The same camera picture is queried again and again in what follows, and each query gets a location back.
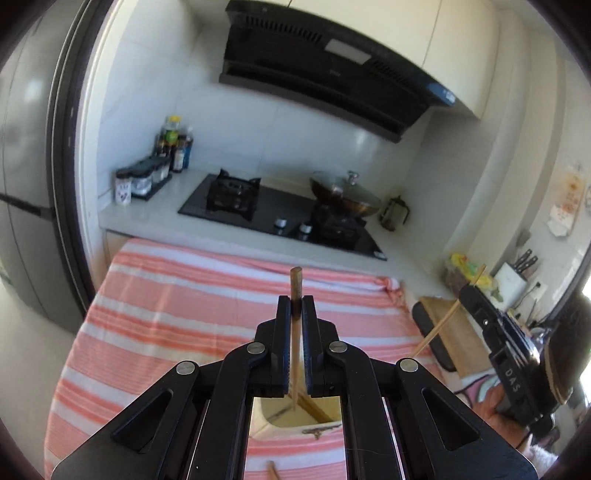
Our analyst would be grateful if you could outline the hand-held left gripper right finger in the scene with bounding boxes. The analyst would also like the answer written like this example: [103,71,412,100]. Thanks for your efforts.
[300,295,539,480]

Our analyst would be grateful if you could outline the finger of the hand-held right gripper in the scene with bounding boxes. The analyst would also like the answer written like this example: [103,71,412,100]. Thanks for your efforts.
[459,284,502,325]

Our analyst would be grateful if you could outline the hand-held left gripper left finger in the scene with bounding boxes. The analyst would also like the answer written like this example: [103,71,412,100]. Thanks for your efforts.
[51,295,296,480]

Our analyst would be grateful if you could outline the white ribbed utensil holder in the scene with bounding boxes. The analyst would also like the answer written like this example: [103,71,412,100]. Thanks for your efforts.
[247,394,345,439]

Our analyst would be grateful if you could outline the person's right hand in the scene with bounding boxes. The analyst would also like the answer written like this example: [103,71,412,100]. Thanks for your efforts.
[475,385,529,446]

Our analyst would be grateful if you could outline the white knife block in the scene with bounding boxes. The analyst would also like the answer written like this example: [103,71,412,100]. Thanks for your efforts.
[494,263,527,303]

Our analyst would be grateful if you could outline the wooden cutting board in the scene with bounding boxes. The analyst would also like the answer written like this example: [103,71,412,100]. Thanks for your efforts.
[420,298,492,379]

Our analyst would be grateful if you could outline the yellow plastic bag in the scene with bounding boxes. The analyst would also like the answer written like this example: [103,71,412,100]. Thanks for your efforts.
[450,253,492,289]

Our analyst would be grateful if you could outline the pink mat with black edge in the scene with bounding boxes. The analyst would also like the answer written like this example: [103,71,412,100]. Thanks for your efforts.
[455,369,499,404]

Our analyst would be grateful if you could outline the orange white striped cloth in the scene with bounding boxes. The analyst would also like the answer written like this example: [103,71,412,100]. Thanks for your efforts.
[44,237,444,480]

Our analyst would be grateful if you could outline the black frying pan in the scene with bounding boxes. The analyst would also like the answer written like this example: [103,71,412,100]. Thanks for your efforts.
[309,171,382,217]

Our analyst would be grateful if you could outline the black gas stove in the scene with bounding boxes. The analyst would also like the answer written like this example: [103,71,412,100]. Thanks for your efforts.
[178,168,389,261]

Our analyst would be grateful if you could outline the glass pan lid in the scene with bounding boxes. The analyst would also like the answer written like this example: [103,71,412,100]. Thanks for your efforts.
[311,170,380,206]

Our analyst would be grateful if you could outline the black spice jar rack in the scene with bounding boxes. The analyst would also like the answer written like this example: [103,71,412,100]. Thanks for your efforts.
[115,156,172,201]

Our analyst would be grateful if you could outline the green label bottle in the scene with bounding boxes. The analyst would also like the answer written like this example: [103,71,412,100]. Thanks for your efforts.
[164,115,183,148]

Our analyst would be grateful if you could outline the black range hood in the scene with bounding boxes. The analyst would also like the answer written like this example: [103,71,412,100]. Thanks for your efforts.
[219,0,455,144]

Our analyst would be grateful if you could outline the grey refrigerator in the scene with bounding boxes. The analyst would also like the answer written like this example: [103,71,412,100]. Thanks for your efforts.
[0,28,86,333]

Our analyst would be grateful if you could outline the black handled knives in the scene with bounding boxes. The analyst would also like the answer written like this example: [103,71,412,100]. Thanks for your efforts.
[515,249,539,278]

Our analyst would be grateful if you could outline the glass pitcher with black handle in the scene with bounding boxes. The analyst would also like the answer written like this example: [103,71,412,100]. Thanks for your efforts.
[381,195,409,232]

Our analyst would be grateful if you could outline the paper wall hanging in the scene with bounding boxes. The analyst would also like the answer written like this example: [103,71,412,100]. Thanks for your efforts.
[547,166,589,238]

